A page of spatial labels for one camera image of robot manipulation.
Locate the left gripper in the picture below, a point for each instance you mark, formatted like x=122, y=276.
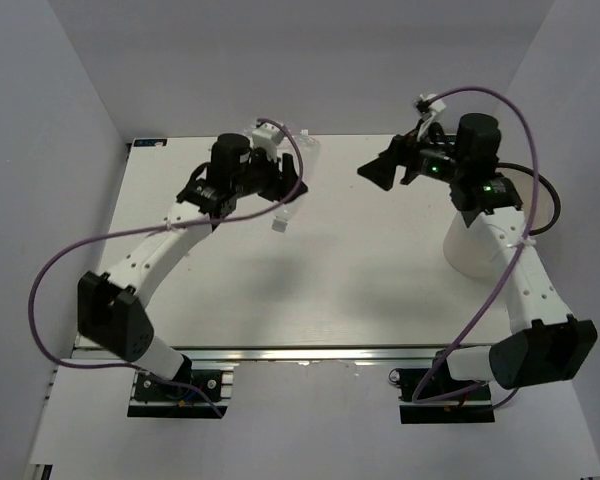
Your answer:
x=282, y=182

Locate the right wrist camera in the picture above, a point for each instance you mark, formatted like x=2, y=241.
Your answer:
x=429, y=110

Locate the black logo sticker left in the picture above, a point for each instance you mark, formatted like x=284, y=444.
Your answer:
x=149, y=142

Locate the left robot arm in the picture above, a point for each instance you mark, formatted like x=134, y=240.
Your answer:
x=111, y=305

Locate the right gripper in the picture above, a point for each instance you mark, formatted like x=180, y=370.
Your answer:
x=403, y=150

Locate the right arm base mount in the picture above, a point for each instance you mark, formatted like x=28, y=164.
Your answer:
x=442, y=401

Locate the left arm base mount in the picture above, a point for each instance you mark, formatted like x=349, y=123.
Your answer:
x=213, y=382

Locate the white bin black rim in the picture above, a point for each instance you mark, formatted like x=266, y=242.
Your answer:
x=466, y=254

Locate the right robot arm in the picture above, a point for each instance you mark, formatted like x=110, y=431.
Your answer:
x=547, y=343

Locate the aluminium table rail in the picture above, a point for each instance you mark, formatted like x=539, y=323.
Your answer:
x=310, y=354

